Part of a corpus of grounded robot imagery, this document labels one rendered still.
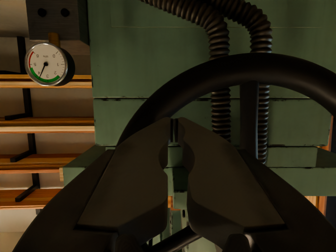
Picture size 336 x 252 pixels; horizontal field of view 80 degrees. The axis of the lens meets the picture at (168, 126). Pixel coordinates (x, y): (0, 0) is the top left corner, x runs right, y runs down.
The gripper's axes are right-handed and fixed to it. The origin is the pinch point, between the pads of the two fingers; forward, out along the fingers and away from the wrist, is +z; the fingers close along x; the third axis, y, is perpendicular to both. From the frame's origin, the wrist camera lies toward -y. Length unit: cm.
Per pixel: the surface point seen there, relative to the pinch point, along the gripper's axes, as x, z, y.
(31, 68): -20.3, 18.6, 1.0
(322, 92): 13.3, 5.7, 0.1
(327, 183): 30.4, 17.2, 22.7
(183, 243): 1.2, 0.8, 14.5
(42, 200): -155, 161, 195
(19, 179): -208, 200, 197
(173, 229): 1, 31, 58
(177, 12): 0.8, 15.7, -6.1
